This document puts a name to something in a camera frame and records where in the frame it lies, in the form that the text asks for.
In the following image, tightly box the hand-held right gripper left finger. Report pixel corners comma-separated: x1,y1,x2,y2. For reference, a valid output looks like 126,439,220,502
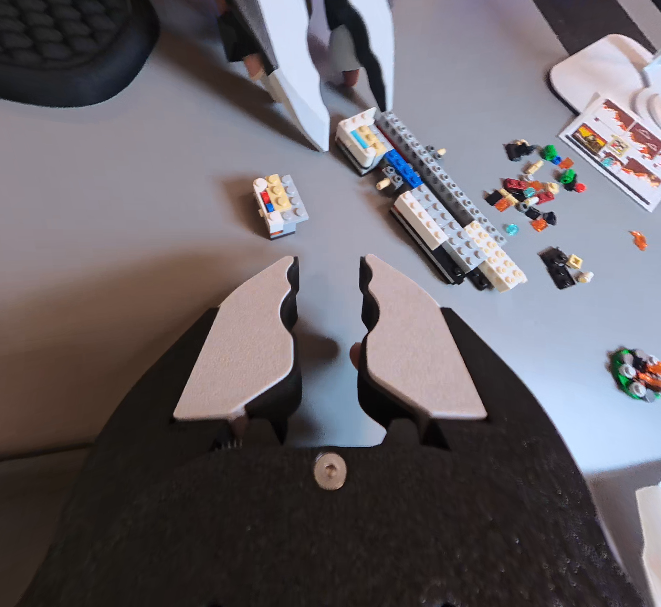
173,255,304,422

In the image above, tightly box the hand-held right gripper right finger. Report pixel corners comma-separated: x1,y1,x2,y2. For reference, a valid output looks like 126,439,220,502
357,254,487,429

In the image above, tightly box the long grey white lego assembly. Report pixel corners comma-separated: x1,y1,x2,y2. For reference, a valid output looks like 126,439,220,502
335,107,528,293

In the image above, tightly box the small grey tan lego assembly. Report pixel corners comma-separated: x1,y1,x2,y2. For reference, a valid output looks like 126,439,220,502
252,174,310,241

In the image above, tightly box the pile of loose lego pieces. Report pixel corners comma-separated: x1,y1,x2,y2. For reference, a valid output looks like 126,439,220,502
484,140,588,237

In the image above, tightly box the green lego base with flames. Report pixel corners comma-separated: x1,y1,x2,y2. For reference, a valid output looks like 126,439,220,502
609,346,661,404

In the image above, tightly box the small black tan brick cluster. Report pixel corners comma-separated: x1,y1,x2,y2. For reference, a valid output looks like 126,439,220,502
539,247,576,291

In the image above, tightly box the black mesh chair seat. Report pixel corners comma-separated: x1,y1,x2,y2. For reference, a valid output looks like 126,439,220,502
0,0,160,108

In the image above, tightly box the printed instruction booklet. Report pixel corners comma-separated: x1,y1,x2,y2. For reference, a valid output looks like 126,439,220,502
559,95,661,213

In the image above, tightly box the white sheet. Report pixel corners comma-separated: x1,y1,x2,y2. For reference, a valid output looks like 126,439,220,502
634,482,661,607

